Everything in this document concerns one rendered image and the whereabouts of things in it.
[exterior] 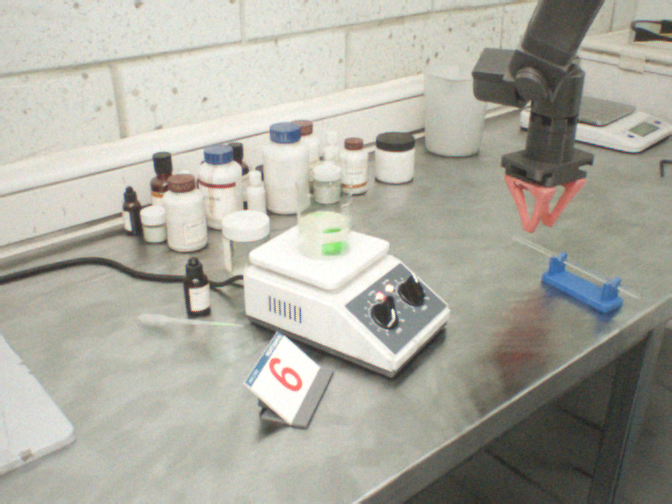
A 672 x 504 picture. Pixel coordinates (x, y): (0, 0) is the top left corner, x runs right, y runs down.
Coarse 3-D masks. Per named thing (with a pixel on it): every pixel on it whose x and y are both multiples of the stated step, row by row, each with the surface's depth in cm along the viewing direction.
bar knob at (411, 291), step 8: (408, 280) 79; (416, 280) 79; (400, 288) 79; (408, 288) 79; (416, 288) 78; (400, 296) 79; (408, 296) 79; (416, 296) 78; (424, 296) 78; (408, 304) 78; (416, 304) 78
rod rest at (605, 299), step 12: (564, 252) 92; (552, 264) 90; (564, 264) 92; (552, 276) 91; (564, 276) 91; (576, 276) 91; (564, 288) 89; (576, 288) 88; (588, 288) 88; (600, 288) 88; (612, 288) 85; (588, 300) 87; (600, 300) 86; (612, 300) 86
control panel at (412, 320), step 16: (400, 272) 81; (368, 288) 77; (384, 288) 78; (352, 304) 75; (368, 304) 76; (400, 304) 78; (432, 304) 80; (368, 320) 74; (400, 320) 76; (416, 320) 77; (384, 336) 74; (400, 336) 75
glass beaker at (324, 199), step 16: (304, 176) 79; (320, 176) 80; (336, 176) 80; (304, 192) 80; (320, 192) 81; (336, 192) 75; (304, 208) 76; (320, 208) 75; (336, 208) 76; (304, 224) 77; (320, 224) 76; (336, 224) 76; (304, 240) 78; (320, 240) 77; (336, 240) 77; (320, 256) 78; (336, 256) 78
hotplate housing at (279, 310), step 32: (384, 256) 83; (256, 288) 80; (288, 288) 77; (320, 288) 76; (352, 288) 77; (256, 320) 82; (288, 320) 79; (320, 320) 76; (352, 320) 74; (352, 352) 75; (384, 352) 73; (416, 352) 77
